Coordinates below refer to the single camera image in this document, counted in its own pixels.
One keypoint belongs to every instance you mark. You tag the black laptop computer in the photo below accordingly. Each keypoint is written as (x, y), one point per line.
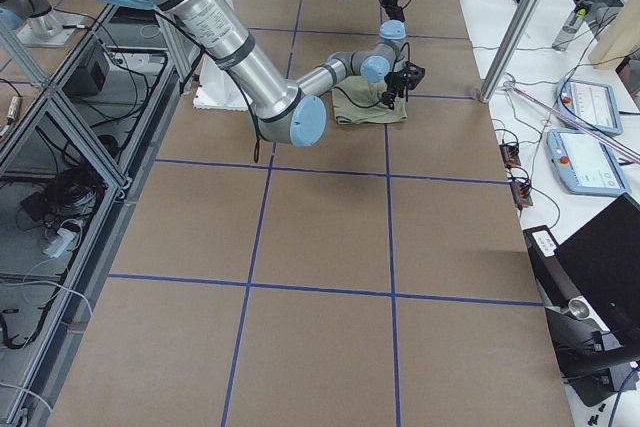
(591, 282)

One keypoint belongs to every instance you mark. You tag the aluminium side frame rail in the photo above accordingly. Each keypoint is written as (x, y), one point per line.
(73, 163)

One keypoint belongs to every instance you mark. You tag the blue teach pendant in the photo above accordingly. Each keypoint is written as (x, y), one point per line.
(591, 104)
(584, 165)

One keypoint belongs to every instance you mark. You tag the sage green long-sleeve shirt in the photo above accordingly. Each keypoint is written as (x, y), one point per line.
(356, 101)

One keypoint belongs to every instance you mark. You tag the far blue teach pendant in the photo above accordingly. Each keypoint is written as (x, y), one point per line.
(591, 104)

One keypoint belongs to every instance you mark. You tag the aluminium frame post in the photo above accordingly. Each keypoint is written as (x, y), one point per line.
(507, 48)

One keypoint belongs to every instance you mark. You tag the near blue teach pendant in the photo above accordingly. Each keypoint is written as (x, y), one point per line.
(584, 165)

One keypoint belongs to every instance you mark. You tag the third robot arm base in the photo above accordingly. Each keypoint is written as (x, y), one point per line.
(38, 24)

